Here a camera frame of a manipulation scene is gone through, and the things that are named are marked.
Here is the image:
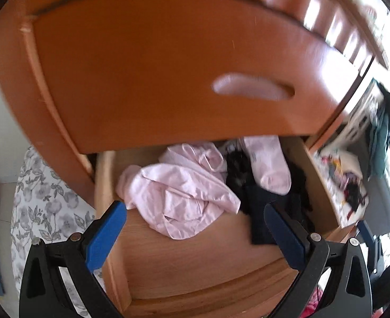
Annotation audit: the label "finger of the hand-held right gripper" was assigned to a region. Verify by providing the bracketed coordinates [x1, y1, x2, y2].
[357, 219, 387, 274]

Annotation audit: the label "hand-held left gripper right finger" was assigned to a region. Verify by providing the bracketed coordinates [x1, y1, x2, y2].
[263, 202, 373, 318]

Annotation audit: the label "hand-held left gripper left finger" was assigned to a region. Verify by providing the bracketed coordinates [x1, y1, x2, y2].
[19, 200, 127, 318]

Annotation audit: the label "black lace underwear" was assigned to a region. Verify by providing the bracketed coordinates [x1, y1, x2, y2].
[240, 161, 315, 246]
[225, 149, 253, 189]

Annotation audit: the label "pink garment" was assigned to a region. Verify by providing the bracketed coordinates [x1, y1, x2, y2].
[116, 142, 241, 240]

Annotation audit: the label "pile of colourful small things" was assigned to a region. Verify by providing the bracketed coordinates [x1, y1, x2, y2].
[314, 149, 369, 221]

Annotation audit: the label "pink socks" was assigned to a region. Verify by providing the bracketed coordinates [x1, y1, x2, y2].
[243, 135, 292, 195]

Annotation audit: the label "grey floral bedsheet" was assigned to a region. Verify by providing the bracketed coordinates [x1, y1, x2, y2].
[11, 146, 106, 318]

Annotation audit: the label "red floral blanket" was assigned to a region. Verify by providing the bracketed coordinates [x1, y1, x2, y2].
[301, 286, 325, 318]

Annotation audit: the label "dark green garment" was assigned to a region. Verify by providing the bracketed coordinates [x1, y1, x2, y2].
[367, 79, 390, 179]

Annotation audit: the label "white plastic rack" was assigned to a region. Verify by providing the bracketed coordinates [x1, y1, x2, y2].
[321, 79, 386, 153]

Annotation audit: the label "wooden nightstand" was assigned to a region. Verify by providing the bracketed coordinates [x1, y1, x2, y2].
[0, 0, 390, 318]

